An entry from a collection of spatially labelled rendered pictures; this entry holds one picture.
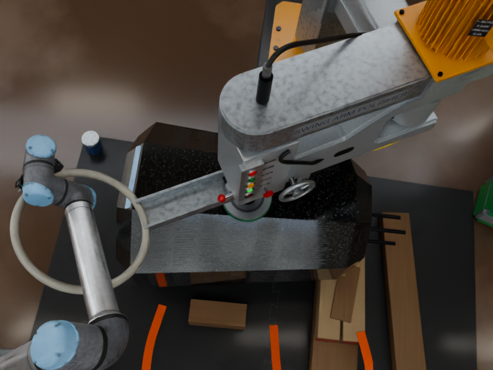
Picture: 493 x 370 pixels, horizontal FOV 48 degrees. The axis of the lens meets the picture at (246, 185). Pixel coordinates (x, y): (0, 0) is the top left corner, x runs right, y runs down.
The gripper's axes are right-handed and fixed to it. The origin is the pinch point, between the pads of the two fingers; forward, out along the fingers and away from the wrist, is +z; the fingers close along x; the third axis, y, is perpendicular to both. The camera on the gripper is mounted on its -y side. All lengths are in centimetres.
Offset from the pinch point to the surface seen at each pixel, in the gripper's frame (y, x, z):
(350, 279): -99, 128, 39
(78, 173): -14.0, 6.5, -8.0
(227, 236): -51, 64, 14
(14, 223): 16.7, 6.5, -8.5
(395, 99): -67, 75, -88
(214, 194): -43, 49, -16
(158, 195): -28.1, 33.7, -11.4
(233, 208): -55, 58, -1
